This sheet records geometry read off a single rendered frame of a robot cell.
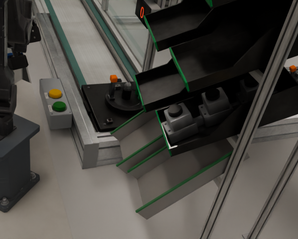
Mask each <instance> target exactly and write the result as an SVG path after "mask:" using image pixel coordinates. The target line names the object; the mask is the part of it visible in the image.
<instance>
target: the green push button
mask: <svg viewBox="0 0 298 239"><path fill-rule="evenodd" d="M53 109H54V110H57V111H63V110H65V109H66V104H65V103H64V102H62V101H57V102H55V103H54V104H53Z"/></svg>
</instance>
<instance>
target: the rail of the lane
mask: <svg viewBox="0 0 298 239"><path fill-rule="evenodd" d="M36 18H37V19H36V24H37V26H38V28H39V31H40V35H41V41H39V43H40V46H41V48H42V51H43V54H44V57H45V60H46V63H47V66H48V69H49V72H50V75H51V78H60V80H61V83H62V86H63V89H64V92H65V94H66V97H67V100H68V103H69V105H70V108H71V110H72V127H71V128H68V129H69V132H70V135H71V137H72V141H73V144H74V147H75V150H76V153H77V156H78V159H79V162H80V164H81V168H82V169H88V168H94V167H97V160H98V152H99V140H98V138H97V136H96V133H95V131H94V128H93V126H92V123H91V121H90V118H89V116H90V113H91V111H90V109H89V106H88V104H87V101H82V99H81V96H80V94H79V91H78V89H77V86H76V84H75V81H74V79H73V77H72V74H71V71H70V69H69V67H68V64H67V62H66V60H65V57H64V55H63V52H62V50H61V47H60V45H59V42H58V40H57V37H56V35H55V32H54V30H53V27H52V25H51V22H50V20H49V17H48V15H47V13H43V14H41V13H36Z"/></svg>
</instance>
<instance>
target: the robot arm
mask: <svg viewBox="0 0 298 239"><path fill-rule="evenodd" d="M31 13H32V1H28V0H0V141H1V140H2V139H4V138H5V137H6V136H7V135H9V134H10V133H11V132H13V131H14V130H15V129H16V128H17V126H16V125H13V118H12V117H13V114H14V112H15V109H16V105H17V85H15V77H14V75H15V74H14V71H13V70H17V69H21V68H25V67H27V66H28V62H27V57H26V55H23V53H26V51H27V45H29V43H34V42H38V41H41V35H40V31H39V28H38V26H37V24H36V23H35V22H34V20H33V19H31ZM8 48H11V51H12V53H8Z"/></svg>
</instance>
